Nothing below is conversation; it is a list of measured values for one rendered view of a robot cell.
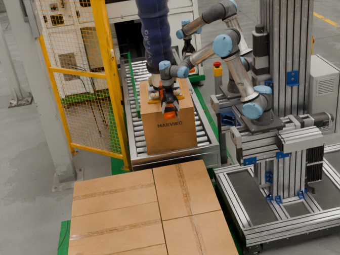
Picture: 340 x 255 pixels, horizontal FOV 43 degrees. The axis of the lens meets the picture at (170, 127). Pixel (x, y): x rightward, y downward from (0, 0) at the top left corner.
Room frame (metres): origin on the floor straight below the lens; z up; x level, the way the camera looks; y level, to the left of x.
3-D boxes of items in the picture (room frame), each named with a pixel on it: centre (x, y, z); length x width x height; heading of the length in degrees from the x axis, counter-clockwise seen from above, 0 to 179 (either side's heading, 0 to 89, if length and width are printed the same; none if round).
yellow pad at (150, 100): (3.14, 0.10, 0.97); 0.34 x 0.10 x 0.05; 2
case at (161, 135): (3.12, 0.01, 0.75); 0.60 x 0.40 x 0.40; 1
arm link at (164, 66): (2.56, -0.02, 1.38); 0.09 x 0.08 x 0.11; 57
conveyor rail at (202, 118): (3.97, -0.25, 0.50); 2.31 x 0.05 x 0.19; 4
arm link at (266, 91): (2.34, -0.59, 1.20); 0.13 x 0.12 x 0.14; 147
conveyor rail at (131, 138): (3.92, 0.40, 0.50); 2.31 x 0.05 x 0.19; 4
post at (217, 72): (3.39, -0.47, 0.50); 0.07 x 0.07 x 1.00; 4
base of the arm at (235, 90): (2.84, -0.53, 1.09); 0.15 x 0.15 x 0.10
